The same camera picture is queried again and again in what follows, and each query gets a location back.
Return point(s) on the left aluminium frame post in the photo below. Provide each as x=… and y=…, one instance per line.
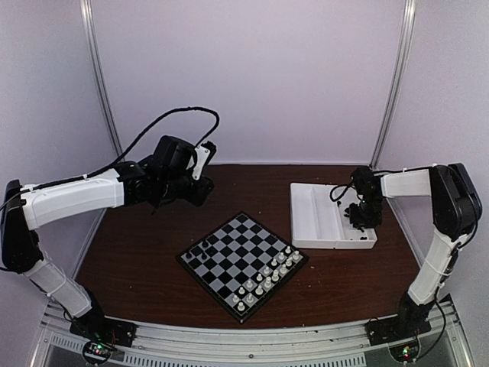
x=101, y=88

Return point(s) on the aluminium frame post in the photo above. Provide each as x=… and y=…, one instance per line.
x=403, y=52
x=101, y=88

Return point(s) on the black white chessboard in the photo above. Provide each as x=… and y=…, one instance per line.
x=234, y=247

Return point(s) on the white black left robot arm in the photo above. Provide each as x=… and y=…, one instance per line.
x=174, y=171

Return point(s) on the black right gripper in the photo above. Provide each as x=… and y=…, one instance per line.
x=377, y=220

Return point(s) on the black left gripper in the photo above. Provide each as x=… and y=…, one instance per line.
x=199, y=196

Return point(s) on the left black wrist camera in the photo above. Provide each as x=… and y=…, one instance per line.
x=210, y=150

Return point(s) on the white chess piece row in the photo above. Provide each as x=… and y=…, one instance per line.
x=258, y=283

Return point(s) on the pile of black chess pieces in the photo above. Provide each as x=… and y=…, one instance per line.
x=349, y=233

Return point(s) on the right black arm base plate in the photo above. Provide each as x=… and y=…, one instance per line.
x=410, y=320

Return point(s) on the white plastic divided tray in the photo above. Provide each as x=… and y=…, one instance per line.
x=319, y=223

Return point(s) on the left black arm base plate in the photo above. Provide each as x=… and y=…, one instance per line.
x=96, y=326

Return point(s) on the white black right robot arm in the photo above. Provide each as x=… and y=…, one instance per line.
x=456, y=210

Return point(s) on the front aluminium rail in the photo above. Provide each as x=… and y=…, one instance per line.
x=341, y=344

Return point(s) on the right aluminium frame post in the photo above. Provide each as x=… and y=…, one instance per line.
x=403, y=52

